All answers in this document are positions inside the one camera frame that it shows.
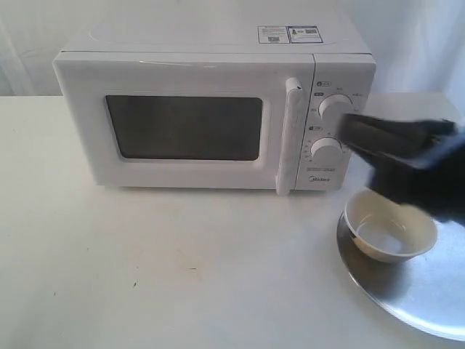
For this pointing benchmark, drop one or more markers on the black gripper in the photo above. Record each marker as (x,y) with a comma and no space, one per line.
(430,179)

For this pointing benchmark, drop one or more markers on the round stainless steel plate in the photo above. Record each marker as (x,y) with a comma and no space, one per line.
(426,292)

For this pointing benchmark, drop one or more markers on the white Midea microwave oven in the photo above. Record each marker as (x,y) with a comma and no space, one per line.
(203,109)

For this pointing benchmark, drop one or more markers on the cream ceramic bowl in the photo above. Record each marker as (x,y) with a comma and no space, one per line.
(388,232)

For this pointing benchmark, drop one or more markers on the white microwave door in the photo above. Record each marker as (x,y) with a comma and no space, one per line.
(181,123)

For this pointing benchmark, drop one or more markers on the white upper power knob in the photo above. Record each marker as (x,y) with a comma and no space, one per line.
(334,105)

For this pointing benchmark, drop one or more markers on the white lower timer knob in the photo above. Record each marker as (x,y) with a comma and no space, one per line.
(326,150)

